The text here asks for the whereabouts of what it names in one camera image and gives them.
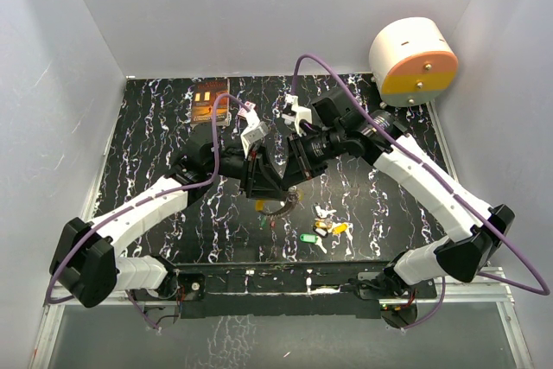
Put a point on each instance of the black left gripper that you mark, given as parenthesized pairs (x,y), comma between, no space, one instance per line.
(257,181)

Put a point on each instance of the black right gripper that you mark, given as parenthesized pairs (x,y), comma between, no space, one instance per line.
(296,171)

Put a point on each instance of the large keyring with yellow handle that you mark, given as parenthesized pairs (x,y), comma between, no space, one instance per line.
(276,209)

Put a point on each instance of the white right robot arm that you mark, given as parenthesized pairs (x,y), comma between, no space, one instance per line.
(336,124)

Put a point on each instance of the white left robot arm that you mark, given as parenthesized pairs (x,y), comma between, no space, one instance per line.
(88,260)

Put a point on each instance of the green key tag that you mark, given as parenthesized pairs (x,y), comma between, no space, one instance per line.
(309,238)

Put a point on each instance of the small red white box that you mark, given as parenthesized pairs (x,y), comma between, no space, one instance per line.
(245,109)

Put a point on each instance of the paperback book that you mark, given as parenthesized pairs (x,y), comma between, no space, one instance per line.
(205,94)

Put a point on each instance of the white round drawer cabinet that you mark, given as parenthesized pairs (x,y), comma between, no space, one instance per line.
(411,62)

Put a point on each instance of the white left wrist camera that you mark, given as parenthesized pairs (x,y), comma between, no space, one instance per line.
(255,131)

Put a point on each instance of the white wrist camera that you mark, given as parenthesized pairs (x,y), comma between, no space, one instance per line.
(292,113)
(255,131)

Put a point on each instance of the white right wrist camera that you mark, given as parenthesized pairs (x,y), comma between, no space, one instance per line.
(292,113)

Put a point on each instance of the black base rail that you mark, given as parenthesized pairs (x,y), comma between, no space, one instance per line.
(293,289)

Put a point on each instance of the aluminium frame rail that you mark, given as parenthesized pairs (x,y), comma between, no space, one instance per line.
(147,279)

